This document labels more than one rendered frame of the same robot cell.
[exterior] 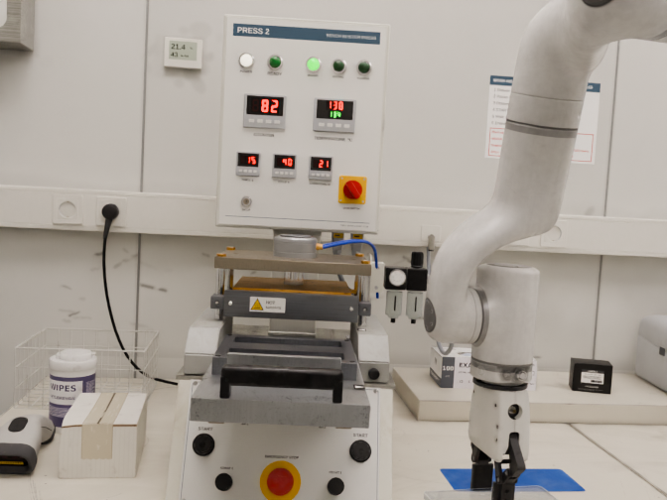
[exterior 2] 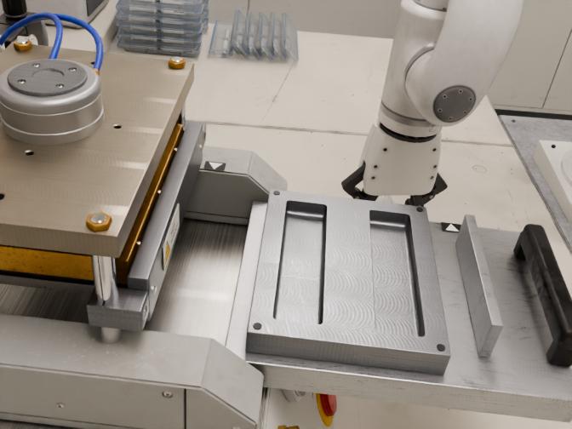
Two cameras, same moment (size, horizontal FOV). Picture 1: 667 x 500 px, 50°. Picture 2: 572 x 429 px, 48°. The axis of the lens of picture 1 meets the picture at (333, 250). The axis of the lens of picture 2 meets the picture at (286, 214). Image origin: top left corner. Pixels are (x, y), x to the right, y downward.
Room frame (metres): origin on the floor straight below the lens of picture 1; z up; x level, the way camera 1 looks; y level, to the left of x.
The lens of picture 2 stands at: (1.10, 0.52, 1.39)
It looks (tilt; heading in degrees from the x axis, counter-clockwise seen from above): 38 degrees down; 272
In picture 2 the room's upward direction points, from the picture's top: 7 degrees clockwise
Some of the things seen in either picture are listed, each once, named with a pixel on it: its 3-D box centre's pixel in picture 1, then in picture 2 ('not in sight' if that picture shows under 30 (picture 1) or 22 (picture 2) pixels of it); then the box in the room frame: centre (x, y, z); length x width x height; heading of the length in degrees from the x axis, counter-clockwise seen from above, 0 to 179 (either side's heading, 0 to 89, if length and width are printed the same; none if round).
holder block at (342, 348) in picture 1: (286, 355); (346, 270); (1.06, 0.06, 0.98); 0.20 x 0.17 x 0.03; 92
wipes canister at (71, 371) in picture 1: (72, 390); not in sight; (1.36, 0.49, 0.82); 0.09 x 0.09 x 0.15
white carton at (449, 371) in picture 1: (481, 367); not in sight; (1.71, -0.37, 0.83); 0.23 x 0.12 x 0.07; 95
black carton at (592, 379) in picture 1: (590, 375); not in sight; (1.70, -0.63, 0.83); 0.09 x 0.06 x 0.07; 79
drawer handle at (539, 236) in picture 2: (282, 383); (546, 288); (0.87, 0.05, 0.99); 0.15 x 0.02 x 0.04; 92
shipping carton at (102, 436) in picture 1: (106, 433); not in sight; (1.22, 0.38, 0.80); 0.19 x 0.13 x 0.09; 7
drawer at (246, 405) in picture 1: (285, 371); (394, 285); (1.01, 0.06, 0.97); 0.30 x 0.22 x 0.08; 2
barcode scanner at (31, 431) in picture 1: (25, 435); not in sight; (1.20, 0.51, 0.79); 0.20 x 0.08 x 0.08; 7
